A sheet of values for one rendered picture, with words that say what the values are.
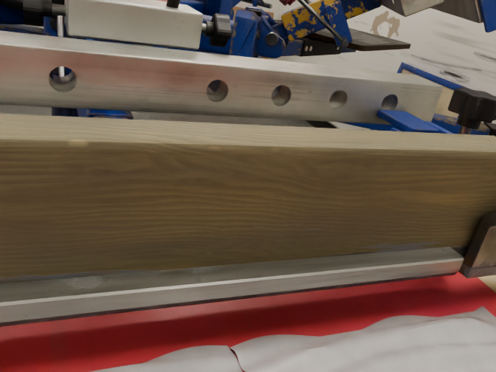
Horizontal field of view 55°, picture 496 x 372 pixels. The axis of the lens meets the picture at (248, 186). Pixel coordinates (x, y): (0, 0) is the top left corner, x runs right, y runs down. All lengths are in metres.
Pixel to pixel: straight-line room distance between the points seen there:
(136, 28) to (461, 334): 0.37
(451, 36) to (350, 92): 2.46
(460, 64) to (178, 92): 2.52
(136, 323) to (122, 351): 0.02
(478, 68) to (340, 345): 2.59
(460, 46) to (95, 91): 2.60
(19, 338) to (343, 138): 0.18
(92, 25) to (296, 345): 0.34
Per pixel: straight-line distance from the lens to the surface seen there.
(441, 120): 0.99
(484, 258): 0.33
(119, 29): 0.48
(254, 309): 0.28
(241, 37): 0.89
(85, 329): 0.26
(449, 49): 2.96
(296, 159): 0.22
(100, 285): 0.22
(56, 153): 0.19
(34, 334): 0.26
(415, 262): 0.29
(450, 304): 0.34
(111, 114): 0.66
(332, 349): 0.26
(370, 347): 0.28
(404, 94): 0.57
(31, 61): 0.43
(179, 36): 0.49
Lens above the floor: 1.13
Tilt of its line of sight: 25 degrees down
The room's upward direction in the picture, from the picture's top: 11 degrees clockwise
